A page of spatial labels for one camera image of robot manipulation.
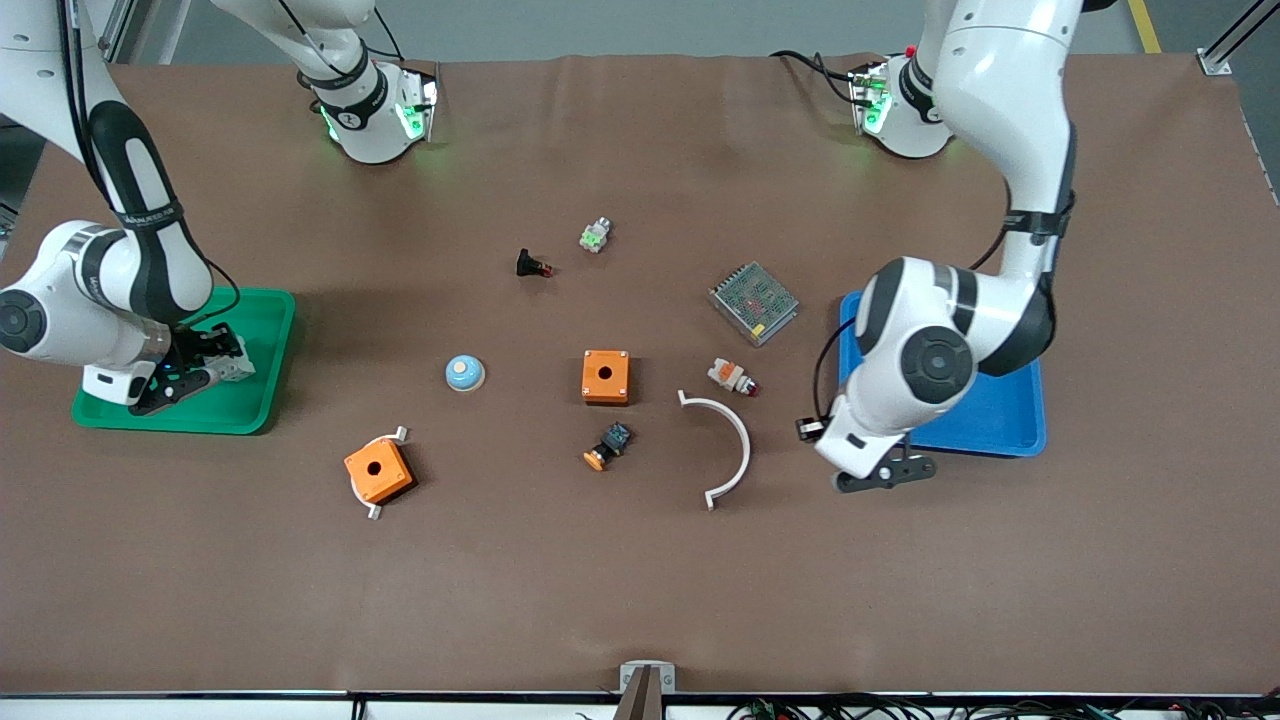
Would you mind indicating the orange box with bracket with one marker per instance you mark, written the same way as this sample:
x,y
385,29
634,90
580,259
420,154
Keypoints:
x,y
374,513

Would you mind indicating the orange white red indicator lamp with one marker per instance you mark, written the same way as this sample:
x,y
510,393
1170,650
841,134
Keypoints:
x,y
730,375

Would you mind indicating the orange button box with hole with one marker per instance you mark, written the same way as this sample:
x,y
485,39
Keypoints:
x,y
606,385
385,480

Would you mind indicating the blue plastic tray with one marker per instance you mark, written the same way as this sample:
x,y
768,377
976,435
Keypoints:
x,y
1000,420

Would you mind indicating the orange emergency button black body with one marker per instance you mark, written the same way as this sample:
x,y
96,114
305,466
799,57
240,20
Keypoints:
x,y
612,441

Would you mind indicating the left base connector box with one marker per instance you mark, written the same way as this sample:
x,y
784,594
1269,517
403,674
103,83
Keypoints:
x,y
868,95

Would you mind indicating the brown table mat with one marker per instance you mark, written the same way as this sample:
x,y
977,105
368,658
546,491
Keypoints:
x,y
640,580

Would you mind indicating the blue round dome buzzer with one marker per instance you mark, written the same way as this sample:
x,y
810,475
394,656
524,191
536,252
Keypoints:
x,y
465,374

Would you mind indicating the black push button red tip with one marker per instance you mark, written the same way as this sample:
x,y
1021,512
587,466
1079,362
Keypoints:
x,y
527,264

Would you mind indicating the aluminium frame profile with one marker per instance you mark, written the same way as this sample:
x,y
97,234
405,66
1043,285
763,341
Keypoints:
x,y
1225,45
120,30

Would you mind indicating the large white semicircular clamp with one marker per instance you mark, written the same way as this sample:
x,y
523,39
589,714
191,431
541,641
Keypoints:
x,y
742,440

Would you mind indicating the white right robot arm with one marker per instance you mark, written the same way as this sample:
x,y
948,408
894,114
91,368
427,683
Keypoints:
x,y
60,300

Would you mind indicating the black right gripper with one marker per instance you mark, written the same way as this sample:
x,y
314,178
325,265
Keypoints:
x,y
193,349

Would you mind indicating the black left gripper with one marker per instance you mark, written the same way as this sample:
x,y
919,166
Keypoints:
x,y
807,434

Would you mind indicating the green plastic tray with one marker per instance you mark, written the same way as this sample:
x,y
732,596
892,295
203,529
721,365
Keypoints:
x,y
260,400

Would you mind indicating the white green switch module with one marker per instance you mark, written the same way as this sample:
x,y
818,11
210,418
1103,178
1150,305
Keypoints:
x,y
595,236

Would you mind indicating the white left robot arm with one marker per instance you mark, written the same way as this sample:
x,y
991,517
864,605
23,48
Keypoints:
x,y
1000,80

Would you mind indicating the metal mesh power supply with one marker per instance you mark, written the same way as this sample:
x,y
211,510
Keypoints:
x,y
755,303

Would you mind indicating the white red circuit breaker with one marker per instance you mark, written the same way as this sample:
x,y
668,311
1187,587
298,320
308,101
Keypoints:
x,y
234,366

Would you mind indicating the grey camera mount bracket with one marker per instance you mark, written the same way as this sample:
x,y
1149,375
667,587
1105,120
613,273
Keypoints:
x,y
646,690

